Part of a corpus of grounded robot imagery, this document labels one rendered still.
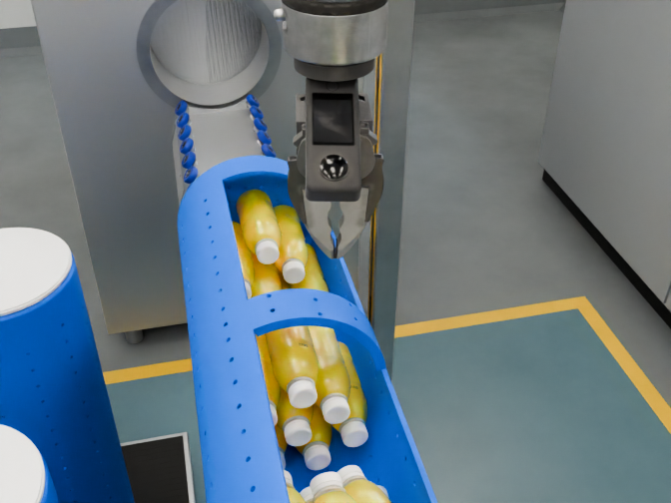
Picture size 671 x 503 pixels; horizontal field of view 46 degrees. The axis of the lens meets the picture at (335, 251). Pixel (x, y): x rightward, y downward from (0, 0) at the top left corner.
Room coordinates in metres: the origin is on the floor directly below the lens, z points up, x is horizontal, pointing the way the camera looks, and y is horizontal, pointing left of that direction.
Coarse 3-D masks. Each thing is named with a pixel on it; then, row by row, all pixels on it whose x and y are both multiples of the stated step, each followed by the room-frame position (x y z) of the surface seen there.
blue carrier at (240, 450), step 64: (192, 192) 1.21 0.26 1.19; (192, 256) 1.04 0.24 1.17; (320, 256) 1.22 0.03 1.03; (192, 320) 0.91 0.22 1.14; (256, 320) 0.81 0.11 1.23; (320, 320) 0.82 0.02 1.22; (256, 384) 0.70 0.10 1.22; (384, 384) 0.82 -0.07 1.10; (256, 448) 0.60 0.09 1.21; (384, 448) 0.75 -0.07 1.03
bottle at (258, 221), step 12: (252, 192) 1.24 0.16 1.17; (264, 192) 1.25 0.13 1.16; (240, 204) 1.22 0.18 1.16; (252, 204) 1.20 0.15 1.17; (264, 204) 1.20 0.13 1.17; (240, 216) 1.19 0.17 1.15; (252, 216) 1.16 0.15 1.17; (264, 216) 1.16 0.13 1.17; (252, 228) 1.13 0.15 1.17; (264, 228) 1.12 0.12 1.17; (276, 228) 1.13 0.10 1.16; (252, 240) 1.11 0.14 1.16; (264, 240) 1.10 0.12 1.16; (276, 240) 1.11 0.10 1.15
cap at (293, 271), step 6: (288, 264) 1.09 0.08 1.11; (294, 264) 1.09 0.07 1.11; (300, 264) 1.10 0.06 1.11; (288, 270) 1.08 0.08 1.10; (294, 270) 1.09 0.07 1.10; (300, 270) 1.09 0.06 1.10; (288, 276) 1.08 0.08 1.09; (294, 276) 1.09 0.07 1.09; (300, 276) 1.09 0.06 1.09; (294, 282) 1.09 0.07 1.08
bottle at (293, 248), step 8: (280, 208) 1.25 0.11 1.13; (288, 208) 1.25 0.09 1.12; (280, 216) 1.23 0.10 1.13; (288, 216) 1.23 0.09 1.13; (296, 216) 1.24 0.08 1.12; (280, 224) 1.20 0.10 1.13; (288, 224) 1.20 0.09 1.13; (296, 224) 1.21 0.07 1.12; (288, 232) 1.17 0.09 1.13; (296, 232) 1.18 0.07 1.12; (288, 240) 1.15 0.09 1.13; (296, 240) 1.15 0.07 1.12; (304, 240) 1.17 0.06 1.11; (280, 248) 1.13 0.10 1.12; (288, 248) 1.13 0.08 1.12; (296, 248) 1.13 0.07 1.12; (304, 248) 1.14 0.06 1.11; (280, 256) 1.12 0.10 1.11; (288, 256) 1.11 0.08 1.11; (296, 256) 1.12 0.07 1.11; (304, 256) 1.12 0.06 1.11; (280, 264) 1.11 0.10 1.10; (304, 264) 1.11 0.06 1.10
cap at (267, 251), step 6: (258, 246) 1.09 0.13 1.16; (264, 246) 1.08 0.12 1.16; (270, 246) 1.08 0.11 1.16; (276, 246) 1.09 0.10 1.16; (258, 252) 1.07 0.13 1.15; (264, 252) 1.08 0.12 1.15; (270, 252) 1.08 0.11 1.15; (276, 252) 1.08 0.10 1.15; (258, 258) 1.07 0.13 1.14; (264, 258) 1.08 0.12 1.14; (270, 258) 1.08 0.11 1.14; (276, 258) 1.08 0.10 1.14
